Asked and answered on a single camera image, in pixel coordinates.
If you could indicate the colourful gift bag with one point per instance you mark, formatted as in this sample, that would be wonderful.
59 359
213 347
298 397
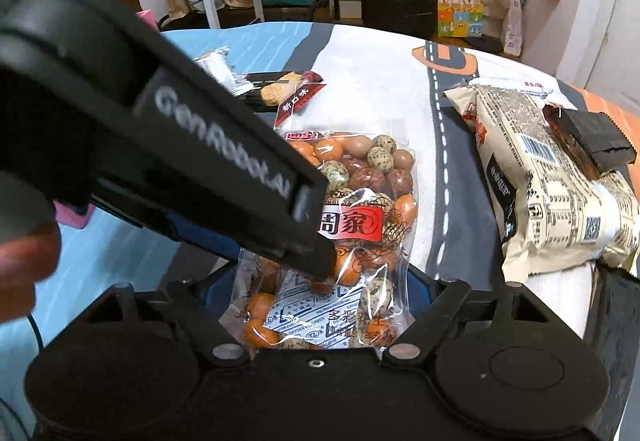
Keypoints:
460 18

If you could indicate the large cream snack bag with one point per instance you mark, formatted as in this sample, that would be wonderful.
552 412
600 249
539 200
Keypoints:
540 191

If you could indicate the dark cloth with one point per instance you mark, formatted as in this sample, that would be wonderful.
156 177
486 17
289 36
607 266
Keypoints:
617 346

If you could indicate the printed bed sheet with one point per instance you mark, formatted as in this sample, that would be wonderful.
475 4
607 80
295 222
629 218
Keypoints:
450 201

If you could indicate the pale pink plastic bag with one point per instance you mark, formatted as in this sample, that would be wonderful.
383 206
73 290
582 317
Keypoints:
512 28

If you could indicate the dark brown snack packet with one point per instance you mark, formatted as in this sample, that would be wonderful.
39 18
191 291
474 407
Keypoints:
590 141

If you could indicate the clear bag of coated peanuts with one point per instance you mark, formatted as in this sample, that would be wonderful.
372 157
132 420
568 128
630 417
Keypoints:
370 191

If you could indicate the black cracker packet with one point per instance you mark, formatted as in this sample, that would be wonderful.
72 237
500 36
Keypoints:
280 88

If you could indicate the person's left hand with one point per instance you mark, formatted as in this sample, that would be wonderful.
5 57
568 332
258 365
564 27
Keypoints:
25 261

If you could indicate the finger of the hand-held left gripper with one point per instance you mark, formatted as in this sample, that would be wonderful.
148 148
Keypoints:
225 136
200 241

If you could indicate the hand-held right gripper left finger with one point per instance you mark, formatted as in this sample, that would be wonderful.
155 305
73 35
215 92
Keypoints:
197 308

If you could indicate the white silver snack packet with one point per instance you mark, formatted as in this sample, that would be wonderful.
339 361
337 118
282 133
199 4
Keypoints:
220 68

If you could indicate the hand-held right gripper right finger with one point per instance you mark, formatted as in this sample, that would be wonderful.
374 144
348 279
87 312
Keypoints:
425 282

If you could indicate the white wardrobe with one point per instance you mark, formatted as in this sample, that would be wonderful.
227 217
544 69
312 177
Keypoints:
600 6

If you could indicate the pink box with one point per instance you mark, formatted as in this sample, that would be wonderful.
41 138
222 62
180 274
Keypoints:
72 215

